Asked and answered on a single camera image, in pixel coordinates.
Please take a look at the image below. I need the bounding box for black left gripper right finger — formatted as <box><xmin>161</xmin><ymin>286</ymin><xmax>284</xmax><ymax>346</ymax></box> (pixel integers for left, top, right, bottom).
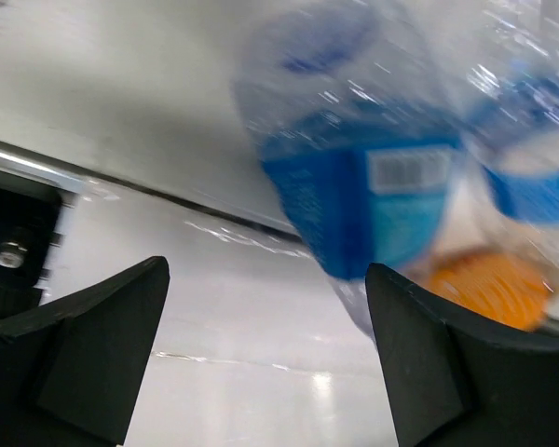
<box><xmin>365</xmin><ymin>264</ymin><xmax>559</xmax><ymax>446</ymax></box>

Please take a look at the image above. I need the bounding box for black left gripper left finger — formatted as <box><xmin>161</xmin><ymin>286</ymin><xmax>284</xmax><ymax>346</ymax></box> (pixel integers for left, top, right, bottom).
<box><xmin>0</xmin><ymin>256</ymin><xmax>170</xmax><ymax>446</ymax></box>

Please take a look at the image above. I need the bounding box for Aquafina blue label bottle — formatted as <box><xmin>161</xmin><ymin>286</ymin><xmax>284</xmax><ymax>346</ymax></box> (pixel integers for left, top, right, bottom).
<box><xmin>456</xmin><ymin>1</ymin><xmax>559</xmax><ymax>232</ymax></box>

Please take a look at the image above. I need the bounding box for orange juice bottle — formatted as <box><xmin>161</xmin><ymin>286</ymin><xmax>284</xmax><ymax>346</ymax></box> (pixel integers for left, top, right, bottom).
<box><xmin>422</xmin><ymin>249</ymin><xmax>552</xmax><ymax>331</ymax></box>

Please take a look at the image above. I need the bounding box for blue cap water bottle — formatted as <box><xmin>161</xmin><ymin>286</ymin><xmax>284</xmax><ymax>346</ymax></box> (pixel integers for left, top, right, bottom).
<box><xmin>232</xmin><ymin>1</ymin><xmax>459</xmax><ymax>335</ymax></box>

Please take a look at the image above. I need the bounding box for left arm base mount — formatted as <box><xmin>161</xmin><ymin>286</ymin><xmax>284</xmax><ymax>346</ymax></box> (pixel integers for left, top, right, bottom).
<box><xmin>0</xmin><ymin>181</ymin><xmax>75</xmax><ymax>319</ymax></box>

